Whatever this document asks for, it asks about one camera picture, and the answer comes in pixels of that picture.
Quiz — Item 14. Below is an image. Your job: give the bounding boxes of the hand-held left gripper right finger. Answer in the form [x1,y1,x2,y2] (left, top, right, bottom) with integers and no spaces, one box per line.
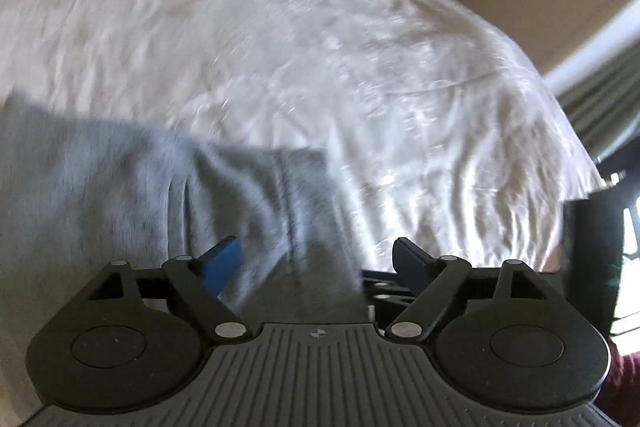
[384,236,550,344]

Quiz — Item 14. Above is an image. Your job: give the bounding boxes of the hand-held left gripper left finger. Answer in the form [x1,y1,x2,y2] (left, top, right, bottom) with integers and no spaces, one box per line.
[85,235,249,343]

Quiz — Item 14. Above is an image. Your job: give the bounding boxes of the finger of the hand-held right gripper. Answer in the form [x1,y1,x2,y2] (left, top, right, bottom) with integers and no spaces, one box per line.
[360,269,418,310]

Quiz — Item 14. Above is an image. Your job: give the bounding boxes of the white bedspread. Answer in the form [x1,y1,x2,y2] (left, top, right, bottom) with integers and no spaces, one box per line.
[0,0,603,275]

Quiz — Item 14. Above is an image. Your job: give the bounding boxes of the green striped curtain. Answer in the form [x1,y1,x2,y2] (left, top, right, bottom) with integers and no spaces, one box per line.
[552,51,640,164]

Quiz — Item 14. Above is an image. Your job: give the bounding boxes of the grey pants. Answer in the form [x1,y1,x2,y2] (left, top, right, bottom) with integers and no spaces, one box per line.
[0,89,368,413]

